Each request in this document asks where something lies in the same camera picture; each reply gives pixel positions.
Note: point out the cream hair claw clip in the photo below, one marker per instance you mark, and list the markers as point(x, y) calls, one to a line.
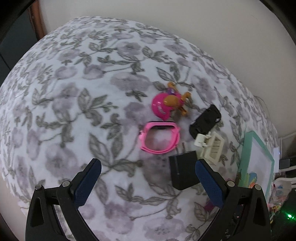
point(209, 147)

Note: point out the black power adapter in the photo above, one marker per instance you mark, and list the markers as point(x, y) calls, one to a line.
point(182, 168)

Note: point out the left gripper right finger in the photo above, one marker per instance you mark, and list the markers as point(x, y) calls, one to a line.
point(212, 182)

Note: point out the pink round doll toy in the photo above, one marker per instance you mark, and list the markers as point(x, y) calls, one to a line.
point(166, 102)

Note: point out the floral grey white blanket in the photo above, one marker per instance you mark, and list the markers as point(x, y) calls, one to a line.
point(84, 91)

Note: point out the pink smartwatch band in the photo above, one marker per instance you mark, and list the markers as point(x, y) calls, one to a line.
point(160, 125)

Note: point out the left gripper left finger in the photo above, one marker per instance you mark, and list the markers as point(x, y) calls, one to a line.
point(85, 180)

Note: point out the purple lighter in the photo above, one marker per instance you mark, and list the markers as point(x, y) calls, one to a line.
point(209, 206)

